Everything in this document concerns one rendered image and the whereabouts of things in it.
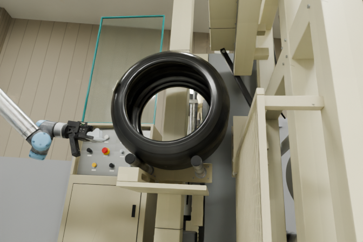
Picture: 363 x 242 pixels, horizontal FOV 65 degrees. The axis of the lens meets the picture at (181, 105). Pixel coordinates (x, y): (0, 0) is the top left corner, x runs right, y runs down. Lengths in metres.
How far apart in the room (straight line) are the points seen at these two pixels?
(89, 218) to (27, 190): 2.61
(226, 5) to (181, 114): 0.63
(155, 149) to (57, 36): 4.30
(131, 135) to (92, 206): 0.88
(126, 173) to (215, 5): 0.88
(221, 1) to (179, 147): 0.71
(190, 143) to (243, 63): 0.59
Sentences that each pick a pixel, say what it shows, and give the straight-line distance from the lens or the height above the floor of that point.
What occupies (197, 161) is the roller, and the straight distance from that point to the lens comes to 1.17.
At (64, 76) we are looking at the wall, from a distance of 4.90.
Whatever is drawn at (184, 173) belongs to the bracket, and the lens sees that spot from 1.52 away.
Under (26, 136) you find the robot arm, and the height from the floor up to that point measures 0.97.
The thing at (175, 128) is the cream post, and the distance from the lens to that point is 1.60.
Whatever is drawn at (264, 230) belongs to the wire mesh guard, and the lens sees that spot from 0.66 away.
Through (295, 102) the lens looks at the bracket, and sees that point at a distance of 0.74.
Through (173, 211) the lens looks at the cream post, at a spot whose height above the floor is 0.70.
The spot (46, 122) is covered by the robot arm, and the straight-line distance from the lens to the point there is 1.53.
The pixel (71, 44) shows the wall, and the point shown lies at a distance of 5.17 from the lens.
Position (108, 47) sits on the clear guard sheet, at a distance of 2.41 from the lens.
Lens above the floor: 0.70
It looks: 21 degrees up
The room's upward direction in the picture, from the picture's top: 3 degrees clockwise
